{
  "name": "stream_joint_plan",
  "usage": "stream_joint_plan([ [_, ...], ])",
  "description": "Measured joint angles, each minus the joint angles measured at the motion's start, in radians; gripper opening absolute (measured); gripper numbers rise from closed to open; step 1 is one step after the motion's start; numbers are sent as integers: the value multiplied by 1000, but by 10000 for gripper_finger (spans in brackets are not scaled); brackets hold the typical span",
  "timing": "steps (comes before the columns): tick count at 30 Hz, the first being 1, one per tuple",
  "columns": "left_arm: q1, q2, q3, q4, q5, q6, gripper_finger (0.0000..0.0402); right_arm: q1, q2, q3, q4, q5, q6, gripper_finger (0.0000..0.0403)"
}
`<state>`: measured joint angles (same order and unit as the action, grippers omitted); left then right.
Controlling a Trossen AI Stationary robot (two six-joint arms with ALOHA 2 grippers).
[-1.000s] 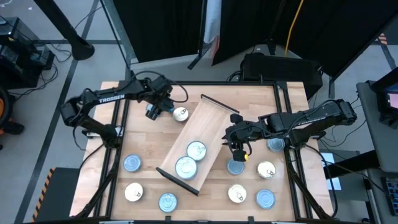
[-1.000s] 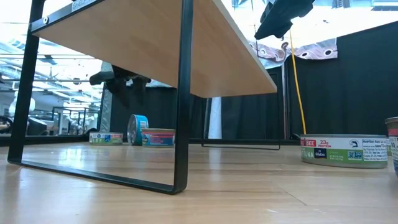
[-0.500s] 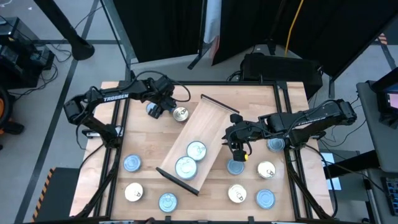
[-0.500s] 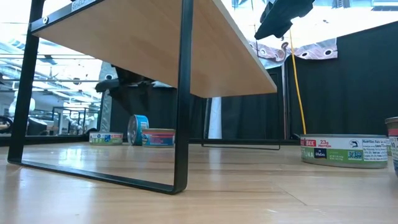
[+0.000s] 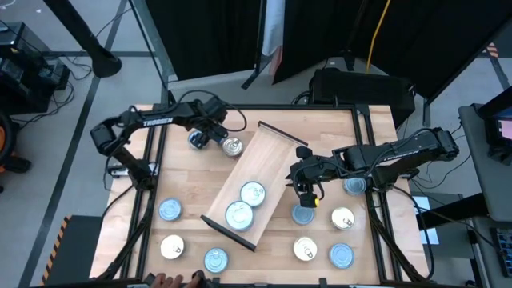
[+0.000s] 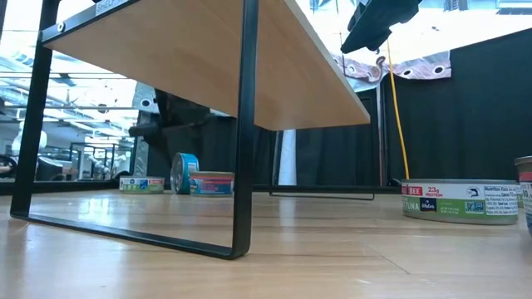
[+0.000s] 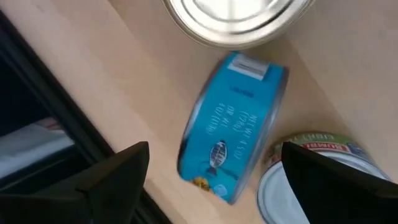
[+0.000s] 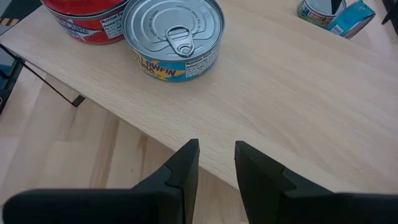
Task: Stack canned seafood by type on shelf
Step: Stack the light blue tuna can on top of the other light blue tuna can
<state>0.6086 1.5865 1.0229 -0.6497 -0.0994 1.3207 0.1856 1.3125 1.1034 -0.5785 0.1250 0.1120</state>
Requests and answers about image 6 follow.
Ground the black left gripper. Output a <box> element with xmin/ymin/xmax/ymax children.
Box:
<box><xmin>127</xmin><ymin>88</ymin><xmax>237</xmax><ymax>141</ymax></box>

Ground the teal yellowfin tuna can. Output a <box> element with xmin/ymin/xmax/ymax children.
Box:
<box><xmin>170</xmin><ymin>152</ymin><xmax>200</xmax><ymax>195</ymax></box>

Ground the green chunk light tuna can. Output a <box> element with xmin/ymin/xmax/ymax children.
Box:
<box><xmin>401</xmin><ymin>178</ymin><xmax>520</xmax><ymax>227</ymax></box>

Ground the grey tarp with grommets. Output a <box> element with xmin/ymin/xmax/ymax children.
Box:
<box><xmin>330</xmin><ymin>49</ymin><xmax>453</xmax><ymax>95</ymax></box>
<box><xmin>131</xmin><ymin>81</ymin><xmax>167</xmax><ymax>184</ymax></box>

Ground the pink blue gold-lidded can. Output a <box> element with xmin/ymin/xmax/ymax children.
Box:
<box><xmin>189</xmin><ymin>170</ymin><xmax>236</xmax><ymax>198</ymax></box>
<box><xmin>514</xmin><ymin>155</ymin><xmax>532</xmax><ymax>233</ymax></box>

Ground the black curtain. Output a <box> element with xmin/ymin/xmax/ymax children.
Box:
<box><xmin>145</xmin><ymin>112</ymin><xmax>278</xmax><ymax>187</ymax></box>
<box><xmin>293</xmin><ymin>27</ymin><xmax>532</xmax><ymax>190</ymax></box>

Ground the black office chair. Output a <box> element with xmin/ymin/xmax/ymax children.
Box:
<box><xmin>36</xmin><ymin>154</ymin><xmax>66</xmax><ymax>182</ymax></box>

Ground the white rounded machine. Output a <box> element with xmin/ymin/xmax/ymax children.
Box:
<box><xmin>11</xmin><ymin>120</ymin><xmax>49</xmax><ymax>157</ymax></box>

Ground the person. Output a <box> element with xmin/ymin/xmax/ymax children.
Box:
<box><xmin>0</xmin><ymin>154</ymin><xmax>18</xmax><ymax>179</ymax></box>

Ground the wooden shelf black metal frame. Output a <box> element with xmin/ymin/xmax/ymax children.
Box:
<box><xmin>8</xmin><ymin>0</ymin><xmax>375</xmax><ymax>261</ymax></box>

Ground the yellow cable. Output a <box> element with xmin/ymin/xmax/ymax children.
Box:
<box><xmin>385</xmin><ymin>39</ymin><xmax>412</xmax><ymax>182</ymax></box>

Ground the black table frame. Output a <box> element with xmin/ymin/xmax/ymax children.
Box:
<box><xmin>0</xmin><ymin>177</ymin><xmax>402</xmax><ymax>197</ymax></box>

